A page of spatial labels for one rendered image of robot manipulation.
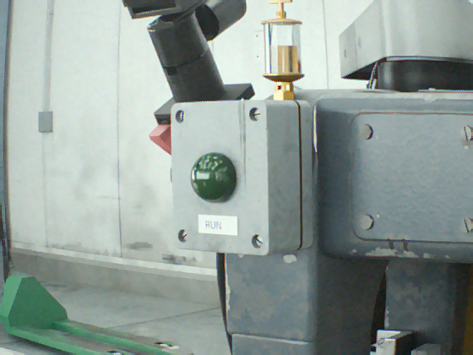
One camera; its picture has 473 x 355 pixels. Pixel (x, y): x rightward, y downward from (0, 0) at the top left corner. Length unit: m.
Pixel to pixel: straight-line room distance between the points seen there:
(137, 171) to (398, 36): 7.36
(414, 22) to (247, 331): 0.25
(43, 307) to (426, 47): 5.77
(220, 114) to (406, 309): 0.30
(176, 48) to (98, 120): 7.28
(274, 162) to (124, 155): 7.56
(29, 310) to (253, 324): 5.67
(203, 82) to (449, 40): 0.46
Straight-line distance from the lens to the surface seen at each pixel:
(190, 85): 1.13
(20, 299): 6.30
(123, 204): 8.20
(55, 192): 8.85
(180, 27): 1.11
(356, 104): 0.63
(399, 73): 0.74
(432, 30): 0.74
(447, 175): 0.59
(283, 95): 0.69
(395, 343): 0.83
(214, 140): 0.63
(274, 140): 0.61
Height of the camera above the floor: 1.32
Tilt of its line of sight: 3 degrees down
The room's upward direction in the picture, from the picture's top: 1 degrees counter-clockwise
